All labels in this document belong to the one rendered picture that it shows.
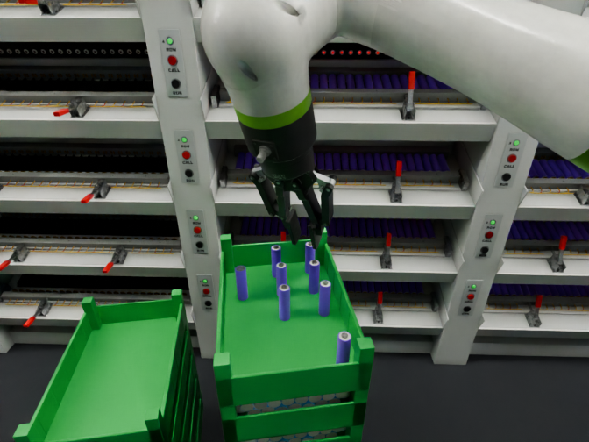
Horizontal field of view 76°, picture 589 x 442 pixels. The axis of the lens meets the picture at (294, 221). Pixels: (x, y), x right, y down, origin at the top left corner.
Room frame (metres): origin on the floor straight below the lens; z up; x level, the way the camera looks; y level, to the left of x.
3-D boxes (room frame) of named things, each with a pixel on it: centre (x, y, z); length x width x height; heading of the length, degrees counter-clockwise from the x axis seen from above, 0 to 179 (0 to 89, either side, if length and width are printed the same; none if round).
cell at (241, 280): (0.51, 0.09, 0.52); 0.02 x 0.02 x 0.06
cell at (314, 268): (0.53, -0.03, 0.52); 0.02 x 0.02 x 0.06
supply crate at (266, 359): (0.47, 0.02, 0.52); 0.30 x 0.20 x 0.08; 8
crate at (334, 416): (0.47, 0.02, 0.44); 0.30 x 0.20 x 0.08; 8
